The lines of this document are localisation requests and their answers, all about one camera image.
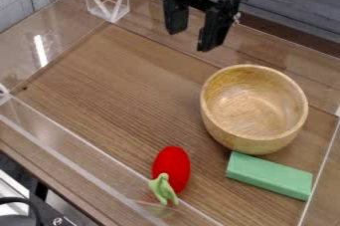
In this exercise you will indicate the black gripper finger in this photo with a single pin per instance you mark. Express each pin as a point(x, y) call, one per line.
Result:
point(218, 21)
point(177, 16)

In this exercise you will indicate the red plush strawberry toy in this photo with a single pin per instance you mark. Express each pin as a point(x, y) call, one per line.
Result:
point(171, 172)

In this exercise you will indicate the light wooden bowl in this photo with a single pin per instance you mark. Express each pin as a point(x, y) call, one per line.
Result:
point(254, 108)

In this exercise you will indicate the green foam block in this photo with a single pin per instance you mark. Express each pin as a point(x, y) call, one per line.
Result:
point(269, 175)

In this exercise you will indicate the clear acrylic corner bracket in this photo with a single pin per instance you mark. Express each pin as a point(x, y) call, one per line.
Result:
point(109, 9)

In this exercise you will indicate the clear acrylic front wall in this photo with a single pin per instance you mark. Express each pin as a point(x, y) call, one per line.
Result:
point(103, 186)

